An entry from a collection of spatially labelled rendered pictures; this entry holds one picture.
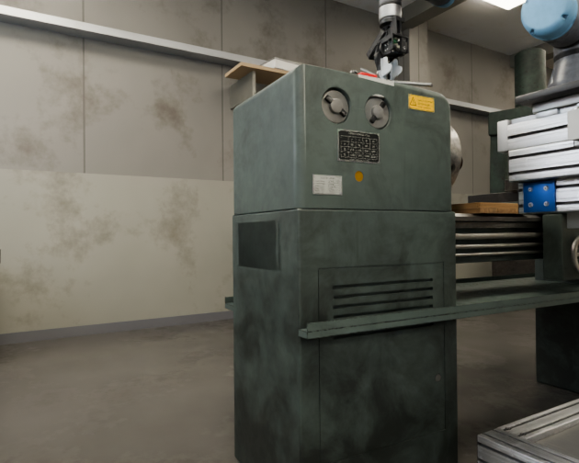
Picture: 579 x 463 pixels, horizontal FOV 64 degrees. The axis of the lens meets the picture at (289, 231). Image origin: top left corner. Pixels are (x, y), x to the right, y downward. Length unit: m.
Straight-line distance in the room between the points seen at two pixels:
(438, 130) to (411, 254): 0.41
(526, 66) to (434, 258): 5.16
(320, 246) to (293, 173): 0.21
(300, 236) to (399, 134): 0.47
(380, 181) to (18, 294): 3.18
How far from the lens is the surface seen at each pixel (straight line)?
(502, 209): 1.94
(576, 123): 1.26
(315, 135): 1.30
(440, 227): 1.57
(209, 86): 4.55
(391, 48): 1.64
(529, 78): 6.50
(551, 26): 1.35
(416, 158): 1.51
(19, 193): 4.04
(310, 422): 1.35
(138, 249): 4.13
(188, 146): 4.34
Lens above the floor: 0.79
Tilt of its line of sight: level
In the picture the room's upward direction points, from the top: 1 degrees counter-clockwise
